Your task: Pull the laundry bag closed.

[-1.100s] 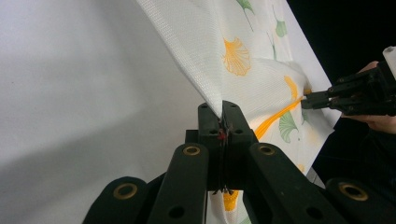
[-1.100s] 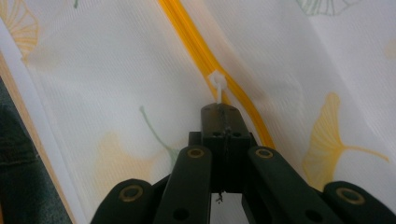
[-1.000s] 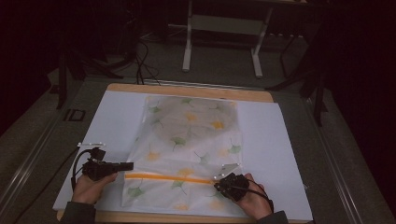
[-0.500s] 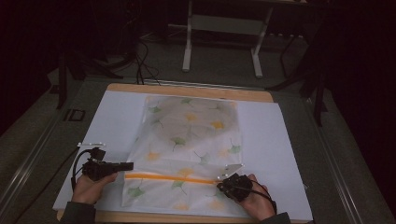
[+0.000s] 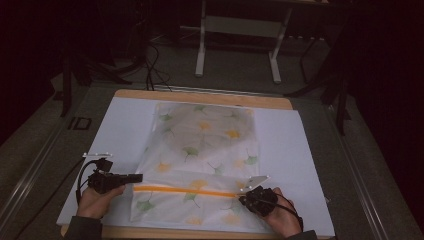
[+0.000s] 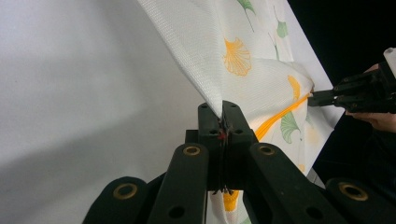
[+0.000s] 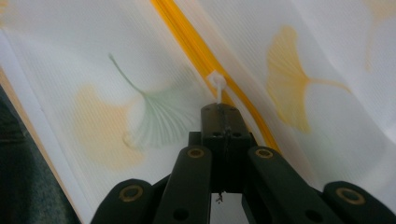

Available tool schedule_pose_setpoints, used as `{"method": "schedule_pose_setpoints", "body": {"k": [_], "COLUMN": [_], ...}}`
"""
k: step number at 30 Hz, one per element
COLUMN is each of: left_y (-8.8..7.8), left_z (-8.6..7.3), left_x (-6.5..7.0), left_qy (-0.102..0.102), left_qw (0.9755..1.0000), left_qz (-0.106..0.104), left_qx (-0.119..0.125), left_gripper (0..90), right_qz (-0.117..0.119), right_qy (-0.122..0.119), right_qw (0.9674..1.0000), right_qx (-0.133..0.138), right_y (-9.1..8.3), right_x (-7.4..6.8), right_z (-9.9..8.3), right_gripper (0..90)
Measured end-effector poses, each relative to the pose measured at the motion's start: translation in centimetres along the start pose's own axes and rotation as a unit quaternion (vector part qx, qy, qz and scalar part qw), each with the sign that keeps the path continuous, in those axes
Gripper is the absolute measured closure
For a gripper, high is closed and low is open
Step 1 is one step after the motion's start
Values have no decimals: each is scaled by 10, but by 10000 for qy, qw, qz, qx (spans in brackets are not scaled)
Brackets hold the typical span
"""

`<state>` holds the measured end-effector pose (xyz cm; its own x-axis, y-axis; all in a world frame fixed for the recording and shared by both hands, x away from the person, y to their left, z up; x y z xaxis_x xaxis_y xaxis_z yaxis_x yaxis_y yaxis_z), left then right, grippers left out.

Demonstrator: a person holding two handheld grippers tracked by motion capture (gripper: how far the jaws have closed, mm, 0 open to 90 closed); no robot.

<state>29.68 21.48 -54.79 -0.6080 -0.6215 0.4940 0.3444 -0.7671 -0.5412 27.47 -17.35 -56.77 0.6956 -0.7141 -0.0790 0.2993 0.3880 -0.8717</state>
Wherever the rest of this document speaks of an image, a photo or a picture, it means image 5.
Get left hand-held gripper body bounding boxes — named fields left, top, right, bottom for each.
left=82, top=152, right=135, bottom=196

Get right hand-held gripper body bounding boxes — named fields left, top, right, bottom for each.
left=239, top=175, right=280, bottom=218

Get leaf print mesh laundry bag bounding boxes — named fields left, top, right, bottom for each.
left=129, top=101, right=270, bottom=232

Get person's left hand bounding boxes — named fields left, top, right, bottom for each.
left=75, top=184, right=128, bottom=220

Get person's right hand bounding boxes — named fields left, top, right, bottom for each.
left=262, top=186, right=304, bottom=239

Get white table mat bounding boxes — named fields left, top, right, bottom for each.
left=55, top=96, right=336, bottom=237

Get wooden table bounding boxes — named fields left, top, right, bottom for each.
left=59, top=88, right=336, bottom=240

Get black metal stand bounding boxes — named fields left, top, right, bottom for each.
left=283, top=33, right=355, bottom=136
left=59, top=49, right=134, bottom=118

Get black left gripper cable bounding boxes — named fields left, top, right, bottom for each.
left=12, top=158, right=103, bottom=240

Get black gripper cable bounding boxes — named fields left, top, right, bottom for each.
left=272, top=191, right=305, bottom=232
left=12, top=158, right=103, bottom=240

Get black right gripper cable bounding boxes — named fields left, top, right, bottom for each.
left=272, top=191, right=305, bottom=232

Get black floor bracket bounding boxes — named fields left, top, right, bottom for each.
left=67, top=116, right=93, bottom=131

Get silver floor rail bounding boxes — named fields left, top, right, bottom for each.
left=0, top=109, right=84, bottom=231
left=323, top=103, right=392, bottom=240

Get black floor cables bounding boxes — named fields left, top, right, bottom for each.
left=142, top=42, right=174, bottom=92

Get white metal desk frame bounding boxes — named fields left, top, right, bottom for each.
left=194, top=0, right=295, bottom=85

